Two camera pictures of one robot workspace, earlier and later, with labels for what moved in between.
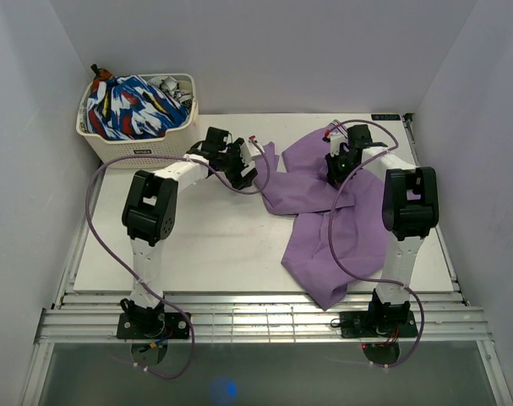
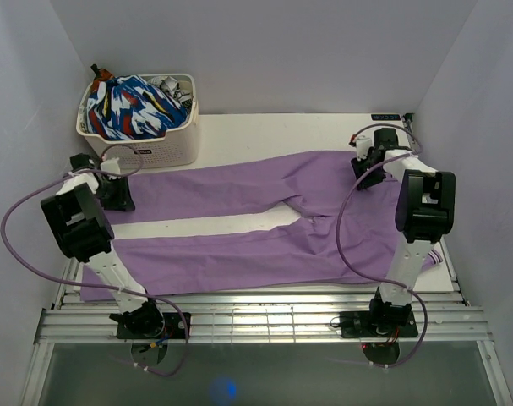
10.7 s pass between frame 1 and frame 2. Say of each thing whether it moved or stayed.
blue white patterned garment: stayed
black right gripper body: moved
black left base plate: stayed
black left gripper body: moved
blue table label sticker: stayed
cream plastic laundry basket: stayed
